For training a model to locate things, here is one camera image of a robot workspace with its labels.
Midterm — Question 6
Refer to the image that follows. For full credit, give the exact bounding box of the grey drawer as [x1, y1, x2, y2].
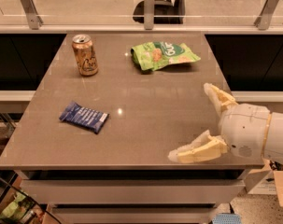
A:
[51, 207, 218, 224]
[21, 179, 245, 204]

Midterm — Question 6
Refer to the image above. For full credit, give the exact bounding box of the middle metal railing post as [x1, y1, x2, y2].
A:
[144, 0, 154, 30]

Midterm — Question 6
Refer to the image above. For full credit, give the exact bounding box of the metal railing post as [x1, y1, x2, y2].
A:
[144, 0, 154, 30]
[254, 0, 279, 30]
[20, 0, 43, 30]

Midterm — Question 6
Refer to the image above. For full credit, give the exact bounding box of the green bag on floor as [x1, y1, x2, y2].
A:
[0, 192, 34, 222]

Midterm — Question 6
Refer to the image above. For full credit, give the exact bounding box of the black office chair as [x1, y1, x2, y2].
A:
[132, 0, 190, 25]

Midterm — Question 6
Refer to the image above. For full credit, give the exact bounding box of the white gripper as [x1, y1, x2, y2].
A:
[168, 83, 270, 164]

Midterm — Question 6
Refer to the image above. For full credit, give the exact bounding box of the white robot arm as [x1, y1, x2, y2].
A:
[168, 83, 283, 165]

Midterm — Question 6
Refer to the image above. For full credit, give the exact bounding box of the lower grey drawer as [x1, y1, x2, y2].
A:
[51, 207, 218, 224]

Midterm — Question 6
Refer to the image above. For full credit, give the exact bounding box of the blue rxbar wrapper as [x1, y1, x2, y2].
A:
[59, 102, 109, 133]

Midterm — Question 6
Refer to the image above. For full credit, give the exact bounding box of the green snack bag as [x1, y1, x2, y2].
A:
[131, 42, 201, 71]

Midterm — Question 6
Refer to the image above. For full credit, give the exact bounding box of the upper grey drawer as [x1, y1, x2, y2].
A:
[21, 179, 245, 204]

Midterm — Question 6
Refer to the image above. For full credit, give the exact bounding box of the cardboard box with items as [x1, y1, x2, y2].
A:
[245, 160, 283, 207]

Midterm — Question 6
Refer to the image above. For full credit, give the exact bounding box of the blue perforated mat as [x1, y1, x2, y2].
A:
[212, 213, 242, 224]

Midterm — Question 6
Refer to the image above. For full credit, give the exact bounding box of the left metal railing post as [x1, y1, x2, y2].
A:
[20, 0, 43, 30]

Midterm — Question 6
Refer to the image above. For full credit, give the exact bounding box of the right metal railing post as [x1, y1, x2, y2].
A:
[254, 0, 279, 30]

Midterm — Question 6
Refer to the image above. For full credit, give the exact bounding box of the gold soda can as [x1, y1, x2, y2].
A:
[72, 34, 98, 77]

